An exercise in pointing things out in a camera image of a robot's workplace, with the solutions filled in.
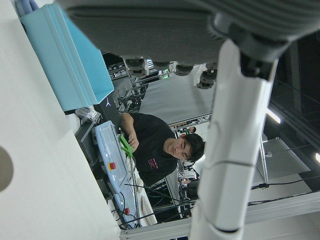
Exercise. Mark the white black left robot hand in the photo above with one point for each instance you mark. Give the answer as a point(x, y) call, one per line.
point(155, 32)

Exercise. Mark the white partition screen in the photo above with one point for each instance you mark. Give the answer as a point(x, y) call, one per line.
point(175, 100)

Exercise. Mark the light blue plastic bin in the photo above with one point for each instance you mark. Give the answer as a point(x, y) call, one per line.
point(75, 62)

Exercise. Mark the black laptop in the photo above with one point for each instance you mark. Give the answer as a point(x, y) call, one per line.
point(108, 112)

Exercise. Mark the person in black shirt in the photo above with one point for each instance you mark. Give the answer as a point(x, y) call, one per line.
point(150, 140)

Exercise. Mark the grey teach pendant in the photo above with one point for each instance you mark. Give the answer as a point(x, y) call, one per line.
point(107, 145)
point(127, 210)

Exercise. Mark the grey electronics box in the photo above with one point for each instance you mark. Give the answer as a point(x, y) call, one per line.
point(86, 142)

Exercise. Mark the white computer mouse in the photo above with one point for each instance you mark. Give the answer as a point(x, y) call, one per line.
point(139, 186)

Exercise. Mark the white keyboard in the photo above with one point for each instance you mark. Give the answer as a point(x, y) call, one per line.
point(147, 212)

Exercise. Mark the silver laptop lid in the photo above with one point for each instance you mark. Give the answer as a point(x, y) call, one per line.
point(282, 160)

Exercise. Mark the aluminium profile post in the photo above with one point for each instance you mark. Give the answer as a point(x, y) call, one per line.
point(162, 230)

